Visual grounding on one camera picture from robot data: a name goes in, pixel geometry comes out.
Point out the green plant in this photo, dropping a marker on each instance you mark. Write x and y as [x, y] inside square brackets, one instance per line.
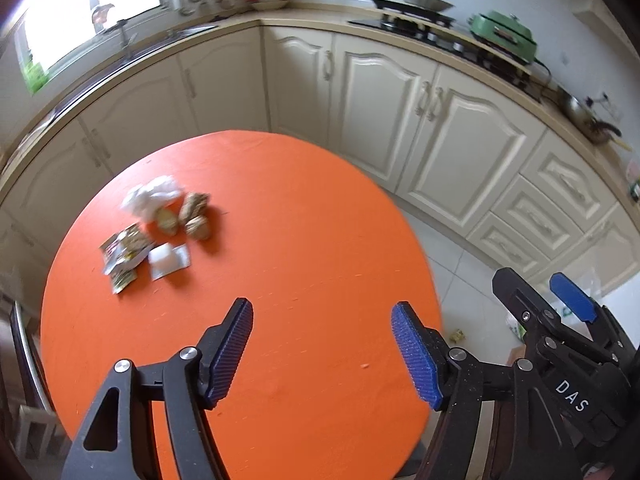
[34, 76]

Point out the metal kitchen faucet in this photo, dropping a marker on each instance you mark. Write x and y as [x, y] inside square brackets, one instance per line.
[125, 40]

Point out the white stool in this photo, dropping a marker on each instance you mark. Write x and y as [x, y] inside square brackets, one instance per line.
[35, 430]

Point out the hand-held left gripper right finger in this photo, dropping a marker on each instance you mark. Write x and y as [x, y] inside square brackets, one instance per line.
[415, 355]

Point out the cream kitchen cabinets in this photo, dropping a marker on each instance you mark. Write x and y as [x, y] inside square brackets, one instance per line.
[380, 100]

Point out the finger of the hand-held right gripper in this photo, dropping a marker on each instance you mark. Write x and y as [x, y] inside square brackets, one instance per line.
[572, 297]
[525, 305]

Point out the green snack packet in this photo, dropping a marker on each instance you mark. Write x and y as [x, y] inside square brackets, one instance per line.
[125, 252]

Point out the black gas stove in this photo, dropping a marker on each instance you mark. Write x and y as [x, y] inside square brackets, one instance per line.
[400, 22]

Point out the yellowish coconut husk piece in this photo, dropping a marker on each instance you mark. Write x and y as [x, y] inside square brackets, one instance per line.
[166, 220]

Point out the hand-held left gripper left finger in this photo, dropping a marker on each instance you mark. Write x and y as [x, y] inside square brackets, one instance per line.
[230, 355]

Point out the small yellow wrapper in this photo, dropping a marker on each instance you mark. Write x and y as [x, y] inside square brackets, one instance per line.
[456, 334]

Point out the white plastic cup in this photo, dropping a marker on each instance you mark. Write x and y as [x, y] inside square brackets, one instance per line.
[162, 257]

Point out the steel wok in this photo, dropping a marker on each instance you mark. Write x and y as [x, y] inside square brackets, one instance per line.
[425, 0]

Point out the steel kitchen sink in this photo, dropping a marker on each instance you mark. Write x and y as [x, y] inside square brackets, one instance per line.
[192, 31]

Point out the metal framed chair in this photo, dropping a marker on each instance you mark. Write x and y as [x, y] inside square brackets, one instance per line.
[25, 355]

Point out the white knotted plastic bag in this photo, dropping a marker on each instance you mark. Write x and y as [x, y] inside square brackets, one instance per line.
[147, 197]

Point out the steel frying pan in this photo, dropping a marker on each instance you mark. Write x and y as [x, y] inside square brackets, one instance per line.
[577, 110]

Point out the green electric cooker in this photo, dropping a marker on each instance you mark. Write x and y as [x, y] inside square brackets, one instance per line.
[500, 30]

